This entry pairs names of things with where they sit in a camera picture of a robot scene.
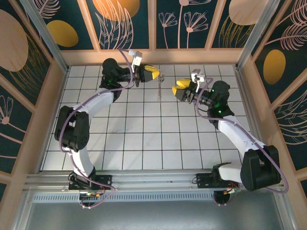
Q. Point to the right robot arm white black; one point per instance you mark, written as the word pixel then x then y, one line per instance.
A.
pixel 237 136

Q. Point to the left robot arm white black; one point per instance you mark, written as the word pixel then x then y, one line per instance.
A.
pixel 96 103

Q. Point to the grey metal sheet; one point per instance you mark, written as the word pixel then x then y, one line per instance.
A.
pixel 153 218

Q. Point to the aluminium side rail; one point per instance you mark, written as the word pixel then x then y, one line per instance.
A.
pixel 249 112

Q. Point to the aluminium corner post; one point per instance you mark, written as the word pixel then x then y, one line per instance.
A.
pixel 48 38
pixel 257 33

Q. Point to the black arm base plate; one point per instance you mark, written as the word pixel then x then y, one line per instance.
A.
pixel 202 180
pixel 105 180

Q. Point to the aluminium mounting rail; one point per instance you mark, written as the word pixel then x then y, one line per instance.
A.
pixel 153 179

